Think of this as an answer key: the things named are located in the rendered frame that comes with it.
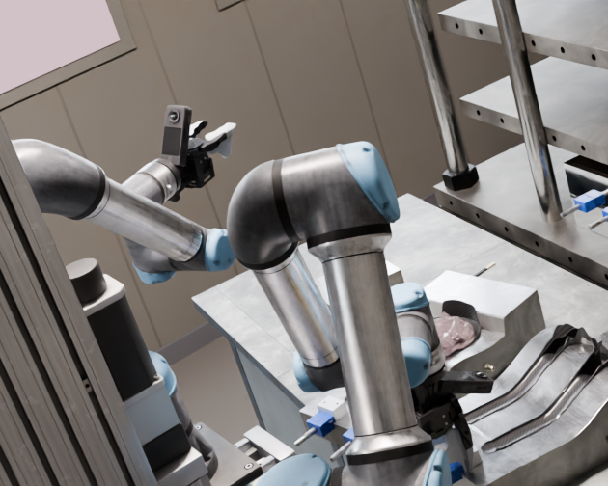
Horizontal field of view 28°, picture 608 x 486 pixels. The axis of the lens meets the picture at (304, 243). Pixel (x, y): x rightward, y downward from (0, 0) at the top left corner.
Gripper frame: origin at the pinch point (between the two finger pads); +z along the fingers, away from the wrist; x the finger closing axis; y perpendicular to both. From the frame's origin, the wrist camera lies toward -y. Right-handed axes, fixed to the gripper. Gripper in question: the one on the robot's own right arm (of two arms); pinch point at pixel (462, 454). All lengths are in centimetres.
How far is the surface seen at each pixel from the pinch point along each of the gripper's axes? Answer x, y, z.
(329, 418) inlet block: -35.5, 10.7, 3.8
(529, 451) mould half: 5.9, -9.9, 2.0
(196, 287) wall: -255, -20, 68
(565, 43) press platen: -63, -79, -37
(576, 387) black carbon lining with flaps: -0.1, -25.5, -0.5
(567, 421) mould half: 4.3, -19.6, 1.8
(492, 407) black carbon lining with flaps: -11.3, -13.4, 2.7
